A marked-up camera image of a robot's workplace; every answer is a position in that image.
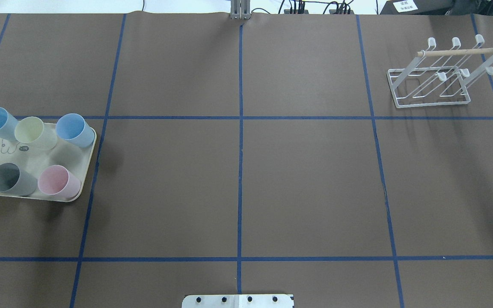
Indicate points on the grey cup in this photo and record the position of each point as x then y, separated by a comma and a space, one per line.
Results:
14, 180

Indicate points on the light blue cup rear right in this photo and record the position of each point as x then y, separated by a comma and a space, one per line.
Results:
73, 128

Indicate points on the pink cup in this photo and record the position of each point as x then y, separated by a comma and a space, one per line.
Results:
58, 181

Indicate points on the pale yellow-green cup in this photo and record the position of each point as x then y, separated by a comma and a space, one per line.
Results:
35, 133

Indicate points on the cream plastic tray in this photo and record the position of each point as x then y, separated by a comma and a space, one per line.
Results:
35, 160

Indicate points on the aluminium frame post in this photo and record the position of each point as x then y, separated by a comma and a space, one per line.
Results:
240, 10

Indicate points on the white pedestal column base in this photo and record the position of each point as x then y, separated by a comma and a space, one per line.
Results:
239, 301

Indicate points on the white wire cup rack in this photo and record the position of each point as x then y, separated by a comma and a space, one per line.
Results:
440, 77

